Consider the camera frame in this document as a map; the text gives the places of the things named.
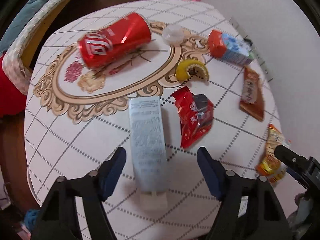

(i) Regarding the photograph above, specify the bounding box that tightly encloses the orange chip bag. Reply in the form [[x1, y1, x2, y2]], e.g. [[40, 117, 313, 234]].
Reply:
[[255, 124, 291, 184]]

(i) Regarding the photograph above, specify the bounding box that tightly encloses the brown snack wrapper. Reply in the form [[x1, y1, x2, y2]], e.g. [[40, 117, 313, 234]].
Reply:
[[239, 66, 265, 122]]

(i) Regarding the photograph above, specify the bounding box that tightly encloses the red snack wrapper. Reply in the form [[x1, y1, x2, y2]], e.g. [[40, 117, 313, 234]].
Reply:
[[171, 86, 214, 149]]

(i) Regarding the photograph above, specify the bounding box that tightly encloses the white blue tube box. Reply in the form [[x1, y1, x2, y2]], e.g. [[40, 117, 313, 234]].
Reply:
[[129, 96, 168, 211]]

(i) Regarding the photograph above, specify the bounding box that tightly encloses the red blanket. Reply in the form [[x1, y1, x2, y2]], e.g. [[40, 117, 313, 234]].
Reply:
[[0, 54, 27, 118]]

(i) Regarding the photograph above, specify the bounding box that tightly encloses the red blue milk carton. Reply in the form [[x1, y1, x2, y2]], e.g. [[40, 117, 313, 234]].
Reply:
[[208, 30, 254, 66]]

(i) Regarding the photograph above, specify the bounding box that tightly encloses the yellow lemon peel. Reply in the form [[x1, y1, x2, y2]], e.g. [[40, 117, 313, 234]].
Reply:
[[175, 59, 209, 82]]

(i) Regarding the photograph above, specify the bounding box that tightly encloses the white patterned tablecloth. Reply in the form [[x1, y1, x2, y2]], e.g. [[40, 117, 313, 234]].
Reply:
[[24, 0, 280, 239]]

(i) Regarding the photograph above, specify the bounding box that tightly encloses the red soda can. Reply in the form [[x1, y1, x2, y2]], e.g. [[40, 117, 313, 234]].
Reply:
[[78, 12, 152, 69]]

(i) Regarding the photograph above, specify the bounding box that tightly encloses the clear plastic lid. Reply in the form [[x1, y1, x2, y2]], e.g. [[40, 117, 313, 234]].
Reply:
[[162, 24, 184, 46]]

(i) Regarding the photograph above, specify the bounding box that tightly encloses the light blue quilt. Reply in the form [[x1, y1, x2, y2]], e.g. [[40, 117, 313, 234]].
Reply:
[[1, 0, 49, 54]]

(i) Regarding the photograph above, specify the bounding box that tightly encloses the bed with wooden frame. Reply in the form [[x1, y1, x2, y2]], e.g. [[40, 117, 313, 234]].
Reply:
[[2, 0, 70, 95]]

